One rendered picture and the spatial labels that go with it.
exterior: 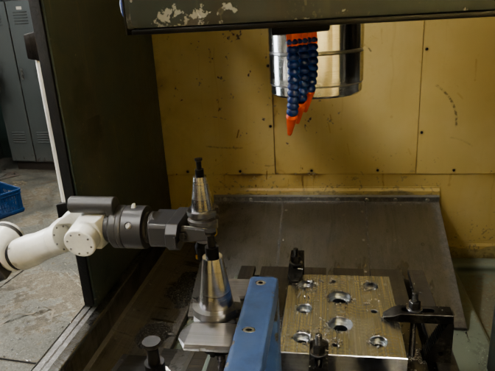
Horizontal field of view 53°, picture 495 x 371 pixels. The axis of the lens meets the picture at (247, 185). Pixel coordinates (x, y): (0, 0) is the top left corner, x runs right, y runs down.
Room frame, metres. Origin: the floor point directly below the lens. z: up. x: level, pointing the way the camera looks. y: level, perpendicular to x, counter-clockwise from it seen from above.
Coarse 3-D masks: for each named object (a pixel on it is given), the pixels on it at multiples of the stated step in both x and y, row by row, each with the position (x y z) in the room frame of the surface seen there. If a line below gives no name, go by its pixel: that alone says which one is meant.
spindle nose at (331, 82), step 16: (320, 32) 0.79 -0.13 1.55; (336, 32) 0.80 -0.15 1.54; (352, 32) 0.81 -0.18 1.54; (272, 48) 0.85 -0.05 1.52; (320, 48) 0.79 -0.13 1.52; (336, 48) 0.80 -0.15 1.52; (352, 48) 0.81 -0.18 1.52; (272, 64) 0.85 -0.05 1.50; (320, 64) 0.79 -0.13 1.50; (336, 64) 0.80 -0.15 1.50; (352, 64) 0.81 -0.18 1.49; (272, 80) 0.85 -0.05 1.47; (320, 80) 0.80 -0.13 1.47; (336, 80) 0.80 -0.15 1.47; (352, 80) 0.81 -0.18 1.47; (320, 96) 0.80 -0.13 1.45; (336, 96) 0.80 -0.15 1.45
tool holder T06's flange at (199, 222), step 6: (186, 210) 0.91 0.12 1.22; (216, 210) 0.91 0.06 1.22; (192, 216) 0.89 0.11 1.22; (198, 216) 0.88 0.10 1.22; (204, 216) 0.88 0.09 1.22; (210, 216) 0.89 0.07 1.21; (216, 216) 0.92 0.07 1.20; (192, 222) 0.89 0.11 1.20; (198, 222) 0.89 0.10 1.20; (204, 222) 0.88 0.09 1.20; (210, 222) 0.89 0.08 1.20; (216, 222) 0.90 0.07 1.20
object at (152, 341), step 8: (152, 336) 0.36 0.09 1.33; (144, 344) 0.35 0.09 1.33; (152, 344) 0.35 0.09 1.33; (160, 344) 0.35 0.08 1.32; (152, 352) 0.35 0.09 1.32; (152, 360) 0.35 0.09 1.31; (160, 360) 0.35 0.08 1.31; (144, 368) 0.35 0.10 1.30; (152, 368) 0.34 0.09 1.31; (160, 368) 0.34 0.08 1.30
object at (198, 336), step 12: (192, 324) 0.53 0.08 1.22; (204, 324) 0.53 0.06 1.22; (216, 324) 0.53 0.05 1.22; (228, 324) 0.53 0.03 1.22; (180, 336) 0.51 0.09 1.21; (192, 336) 0.51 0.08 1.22; (204, 336) 0.51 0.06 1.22; (216, 336) 0.51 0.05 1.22; (228, 336) 0.50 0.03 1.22; (192, 348) 0.49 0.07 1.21; (204, 348) 0.49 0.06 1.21; (216, 348) 0.49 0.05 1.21; (228, 348) 0.48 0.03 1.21
